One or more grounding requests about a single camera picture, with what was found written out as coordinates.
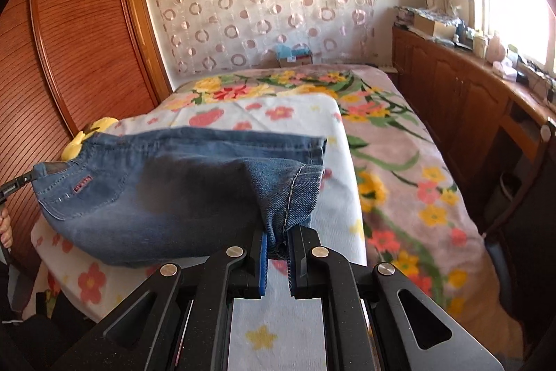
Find yellow pikachu plush toy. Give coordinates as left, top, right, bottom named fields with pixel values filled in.
left=60, top=117, right=118, bottom=162

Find cardboard box on sideboard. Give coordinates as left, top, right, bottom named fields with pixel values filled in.
left=414, top=13, right=457, bottom=40

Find pink bottle on sideboard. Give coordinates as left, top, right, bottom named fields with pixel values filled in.
left=485, top=33, right=506, bottom=64

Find white floral towel blanket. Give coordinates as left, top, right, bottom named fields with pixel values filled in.
left=23, top=92, right=369, bottom=371

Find white jar on sideboard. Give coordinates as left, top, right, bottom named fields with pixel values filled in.
left=472, top=32, right=488, bottom=59

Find cardboard box with blue items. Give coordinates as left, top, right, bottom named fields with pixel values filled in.
left=275, top=44, right=313, bottom=68

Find person's left hand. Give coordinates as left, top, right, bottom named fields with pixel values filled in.
left=0, top=208, right=13, bottom=250

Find blue denim jeans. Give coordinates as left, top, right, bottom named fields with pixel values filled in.
left=32, top=127, right=327, bottom=266

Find wooden sideboard cabinet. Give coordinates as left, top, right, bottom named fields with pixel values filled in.
left=392, top=26, right=555, bottom=231

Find wooden louvered wardrobe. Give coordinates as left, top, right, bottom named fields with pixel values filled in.
left=0, top=0, right=173, bottom=268

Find pink floral bedspread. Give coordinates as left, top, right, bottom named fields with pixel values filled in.
left=180, top=65, right=523, bottom=358

